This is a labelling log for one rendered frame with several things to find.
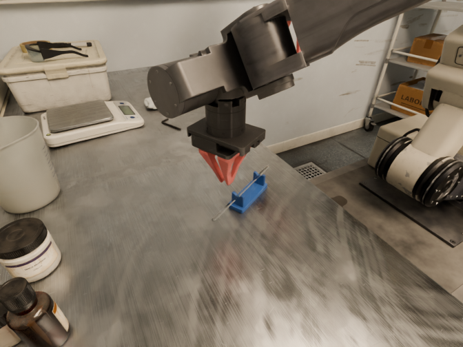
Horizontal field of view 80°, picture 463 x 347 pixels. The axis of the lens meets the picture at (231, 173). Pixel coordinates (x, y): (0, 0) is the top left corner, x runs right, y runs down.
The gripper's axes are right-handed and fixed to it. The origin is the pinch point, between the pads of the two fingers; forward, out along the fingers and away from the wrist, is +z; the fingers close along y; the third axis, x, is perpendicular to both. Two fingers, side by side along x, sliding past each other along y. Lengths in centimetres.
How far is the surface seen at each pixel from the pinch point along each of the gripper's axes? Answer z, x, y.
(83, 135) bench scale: 7.8, 1.4, -48.4
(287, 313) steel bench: 9.4, -9.7, 17.1
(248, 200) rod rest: 8.6, 5.6, 1.1
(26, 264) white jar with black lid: 5.3, -26.7, -15.4
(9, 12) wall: -15, 20, -113
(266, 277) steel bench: 9.5, -6.5, 12.1
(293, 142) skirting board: 80, 151, -46
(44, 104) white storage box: 8, 6, -78
